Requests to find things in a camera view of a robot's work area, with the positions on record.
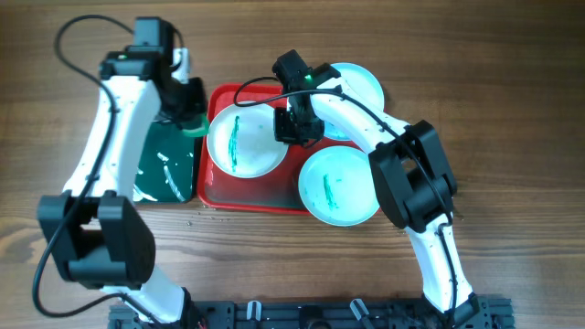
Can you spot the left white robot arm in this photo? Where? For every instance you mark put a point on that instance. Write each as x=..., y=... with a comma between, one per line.
x=94, y=234

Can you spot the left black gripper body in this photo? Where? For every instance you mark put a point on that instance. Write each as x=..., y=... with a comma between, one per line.
x=183, y=101

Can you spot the dark green tray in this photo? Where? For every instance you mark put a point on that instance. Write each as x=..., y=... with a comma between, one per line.
x=167, y=171

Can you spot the green yellow sponge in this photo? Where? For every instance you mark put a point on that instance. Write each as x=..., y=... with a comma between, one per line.
x=197, y=127

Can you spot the white plate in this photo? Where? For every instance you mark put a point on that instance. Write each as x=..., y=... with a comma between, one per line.
x=336, y=186
x=241, y=141
x=362, y=82

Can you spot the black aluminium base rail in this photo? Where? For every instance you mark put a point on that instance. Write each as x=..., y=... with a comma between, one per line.
x=479, y=313

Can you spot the red plastic tray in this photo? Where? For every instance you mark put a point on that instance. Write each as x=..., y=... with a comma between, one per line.
x=276, y=192

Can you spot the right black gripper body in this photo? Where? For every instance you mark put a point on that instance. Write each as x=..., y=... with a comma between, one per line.
x=291, y=128

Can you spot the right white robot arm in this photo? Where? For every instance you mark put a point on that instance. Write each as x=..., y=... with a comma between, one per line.
x=413, y=181

